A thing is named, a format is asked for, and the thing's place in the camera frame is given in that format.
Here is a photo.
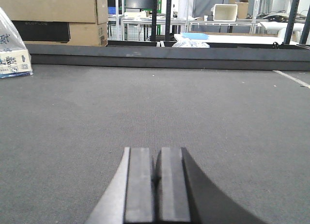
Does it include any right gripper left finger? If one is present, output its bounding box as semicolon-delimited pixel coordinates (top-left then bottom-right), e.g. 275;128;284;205
85;147;155;224

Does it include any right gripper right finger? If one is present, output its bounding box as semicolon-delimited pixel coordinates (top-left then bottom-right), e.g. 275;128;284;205
156;147;263;224

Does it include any white plastic bin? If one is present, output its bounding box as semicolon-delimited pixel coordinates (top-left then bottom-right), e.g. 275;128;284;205
211;4;238;22

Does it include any crumpled clear plastic bag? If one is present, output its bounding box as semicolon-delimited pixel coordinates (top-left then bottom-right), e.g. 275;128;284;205
172;38;210;48

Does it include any blue flat tray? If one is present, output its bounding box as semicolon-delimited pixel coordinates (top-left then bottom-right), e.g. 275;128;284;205
181;32;209;40

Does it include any white background table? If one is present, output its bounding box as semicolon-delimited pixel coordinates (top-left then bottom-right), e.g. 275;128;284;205
173;32;298;46

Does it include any white box in plastic bag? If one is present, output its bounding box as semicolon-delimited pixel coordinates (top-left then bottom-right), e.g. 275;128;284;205
0;9;33;79

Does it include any large cardboard box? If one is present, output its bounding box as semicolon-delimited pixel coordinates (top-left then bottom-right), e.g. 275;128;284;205
0;0;108;47

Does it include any small open cardboard box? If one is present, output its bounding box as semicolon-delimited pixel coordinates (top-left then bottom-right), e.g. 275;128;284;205
229;0;249;19

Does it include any black vertical post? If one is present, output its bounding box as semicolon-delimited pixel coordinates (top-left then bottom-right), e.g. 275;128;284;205
165;0;171;41

